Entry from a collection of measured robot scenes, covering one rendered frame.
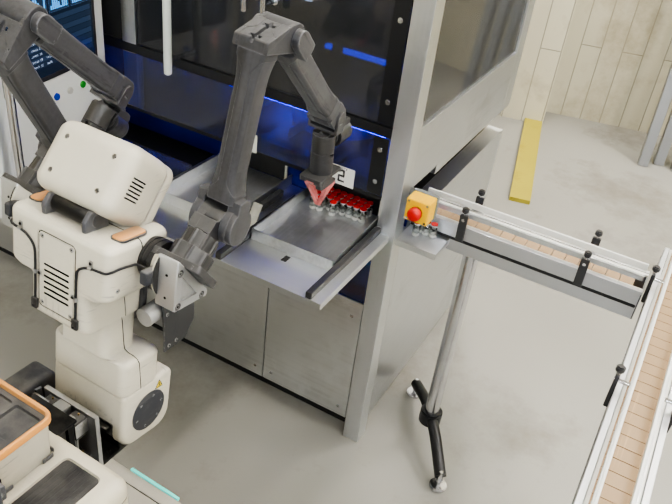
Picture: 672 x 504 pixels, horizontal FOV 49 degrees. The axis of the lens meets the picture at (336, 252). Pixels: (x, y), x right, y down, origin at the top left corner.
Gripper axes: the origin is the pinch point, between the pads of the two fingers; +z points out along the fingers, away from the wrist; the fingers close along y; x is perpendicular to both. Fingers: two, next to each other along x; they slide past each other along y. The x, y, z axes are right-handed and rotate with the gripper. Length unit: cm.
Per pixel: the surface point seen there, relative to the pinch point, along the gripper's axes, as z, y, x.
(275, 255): 20.1, -2.3, 10.3
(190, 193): 20, 9, 49
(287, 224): 20.1, 12.9, 16.0
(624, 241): 113, 235, -67
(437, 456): 99, 28, -41
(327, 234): 20.2, 15.7, 4.1
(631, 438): 15, -19, -88
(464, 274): 34, 41, -32
